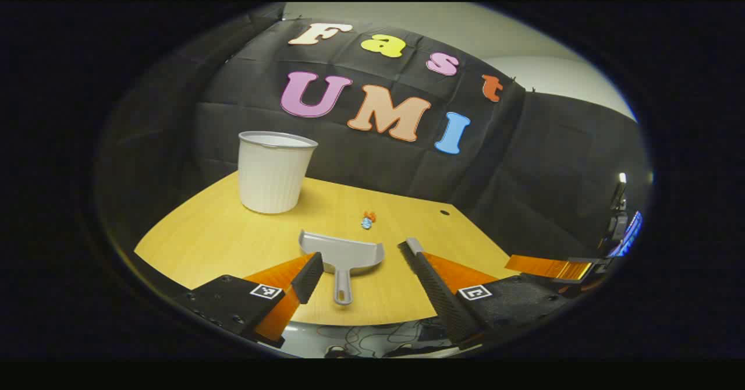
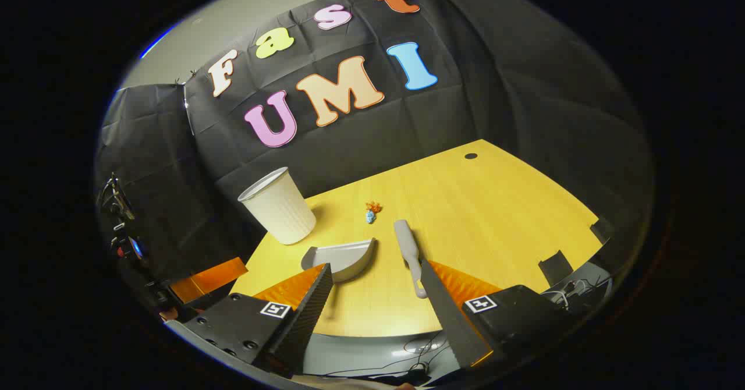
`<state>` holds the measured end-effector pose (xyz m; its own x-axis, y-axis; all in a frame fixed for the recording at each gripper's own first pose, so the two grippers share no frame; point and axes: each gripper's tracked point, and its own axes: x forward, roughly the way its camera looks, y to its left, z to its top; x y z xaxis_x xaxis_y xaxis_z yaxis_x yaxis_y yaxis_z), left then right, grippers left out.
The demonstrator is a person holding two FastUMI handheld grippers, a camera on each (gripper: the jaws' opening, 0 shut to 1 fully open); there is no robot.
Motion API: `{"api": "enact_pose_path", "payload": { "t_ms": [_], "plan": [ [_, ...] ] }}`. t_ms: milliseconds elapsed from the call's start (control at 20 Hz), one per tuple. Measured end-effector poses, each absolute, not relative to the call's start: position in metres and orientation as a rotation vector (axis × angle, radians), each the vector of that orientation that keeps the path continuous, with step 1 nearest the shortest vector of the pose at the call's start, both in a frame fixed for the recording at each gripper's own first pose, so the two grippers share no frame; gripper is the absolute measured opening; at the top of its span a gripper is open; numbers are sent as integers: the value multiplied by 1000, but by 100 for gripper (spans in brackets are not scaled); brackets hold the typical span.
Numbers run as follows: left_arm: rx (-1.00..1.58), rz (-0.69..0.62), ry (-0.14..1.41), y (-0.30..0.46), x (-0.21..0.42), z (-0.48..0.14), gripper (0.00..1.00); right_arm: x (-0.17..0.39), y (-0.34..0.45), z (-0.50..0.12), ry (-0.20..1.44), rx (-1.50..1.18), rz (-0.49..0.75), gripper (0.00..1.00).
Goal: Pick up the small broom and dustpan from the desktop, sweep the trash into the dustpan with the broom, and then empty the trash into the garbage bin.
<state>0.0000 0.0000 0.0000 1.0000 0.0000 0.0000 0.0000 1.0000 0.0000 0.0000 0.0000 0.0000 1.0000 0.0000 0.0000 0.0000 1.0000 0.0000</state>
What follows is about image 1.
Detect white ribbed garbage bin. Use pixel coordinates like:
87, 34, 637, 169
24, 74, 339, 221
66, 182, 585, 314
237, 131, 319, 215

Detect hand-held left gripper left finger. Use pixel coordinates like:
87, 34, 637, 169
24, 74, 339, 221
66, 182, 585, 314
173, 252, 324, 349

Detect grey plastic dustpan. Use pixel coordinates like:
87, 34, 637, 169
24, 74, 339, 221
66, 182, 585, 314
298, 230, 386, 306

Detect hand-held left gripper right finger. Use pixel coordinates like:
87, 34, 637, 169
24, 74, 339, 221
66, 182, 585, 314
398, 241, 574, 349

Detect wooden desktop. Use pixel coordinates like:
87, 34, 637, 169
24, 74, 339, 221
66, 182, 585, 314
134, 172, 520, 327

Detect tangle of dark cables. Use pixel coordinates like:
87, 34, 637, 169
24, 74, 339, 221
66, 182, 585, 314
317, 322, 457, 359

